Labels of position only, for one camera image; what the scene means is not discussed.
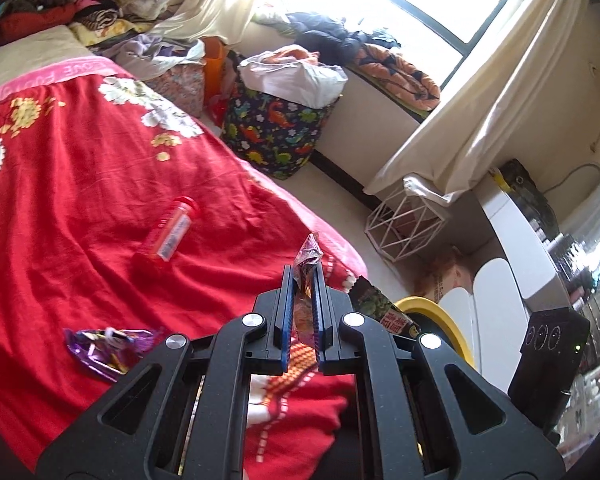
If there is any black and yellow bag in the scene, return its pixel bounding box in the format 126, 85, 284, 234
489, 158, 557, 222

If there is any floral fabric bag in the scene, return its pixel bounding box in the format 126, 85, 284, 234
144, 62, 207, 122

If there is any dark purple snack wrapper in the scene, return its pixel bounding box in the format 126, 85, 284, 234
62, 326, 163, 385

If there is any shiny purple candy wrapper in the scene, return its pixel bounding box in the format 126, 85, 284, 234
291, 231, 326, 356

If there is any dark green snack packet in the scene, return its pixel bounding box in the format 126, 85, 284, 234
349, 276, 422, 339

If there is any dark jacket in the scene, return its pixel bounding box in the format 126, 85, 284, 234
284, 12, 402, 64

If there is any lilac cloth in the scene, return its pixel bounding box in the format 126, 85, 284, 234
99, 32, 207, 77

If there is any white plastic bag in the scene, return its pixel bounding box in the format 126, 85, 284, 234
237, 47, 349, 109

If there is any yellow trash bin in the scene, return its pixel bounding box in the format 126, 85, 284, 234
391, 296, 476, 458

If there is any cardboard box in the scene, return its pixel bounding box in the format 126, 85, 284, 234
414, 254, 474, 304

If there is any orange patterned blanket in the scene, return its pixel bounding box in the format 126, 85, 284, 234
351, 42, 442, 112

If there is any white wire basket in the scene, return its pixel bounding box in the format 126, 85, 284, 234
363, 174, 452, 264

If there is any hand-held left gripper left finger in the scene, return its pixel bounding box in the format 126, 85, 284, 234
36, 265, 297, 480

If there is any white chair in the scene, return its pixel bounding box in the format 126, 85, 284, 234
436, 257, 532, 397

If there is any grey cable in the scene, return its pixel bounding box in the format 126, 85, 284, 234
541, 161, 597, 194

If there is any dinosaur print storage bag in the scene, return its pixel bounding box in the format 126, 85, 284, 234
220, 52, 342, 181

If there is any red floral blanket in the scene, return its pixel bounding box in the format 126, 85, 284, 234
0, 72, 369, 472

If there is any red capped tube bottle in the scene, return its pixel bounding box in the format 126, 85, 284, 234
132, 196, 201, 271

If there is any orange bag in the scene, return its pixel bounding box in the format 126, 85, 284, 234
199, 37, 232, 122

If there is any clutter of cosmetic bottles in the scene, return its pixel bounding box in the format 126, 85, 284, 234
544, 230, 600, 441

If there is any white framed mirror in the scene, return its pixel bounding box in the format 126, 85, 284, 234
559, 174, 600, 273

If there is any pink orange cloth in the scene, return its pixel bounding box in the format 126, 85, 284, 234
261, 44, 322, 67

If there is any cream curtain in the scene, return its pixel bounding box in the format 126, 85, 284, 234
149, 0, 262, 49
364, 0, 600, 207

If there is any beige bed sheet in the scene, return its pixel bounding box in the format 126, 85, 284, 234
0, 25, 112, 97

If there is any white desk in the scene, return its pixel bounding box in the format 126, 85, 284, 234
474, 175, 581, 312

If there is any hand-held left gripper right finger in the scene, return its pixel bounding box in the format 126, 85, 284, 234
312, 265, 566, 480

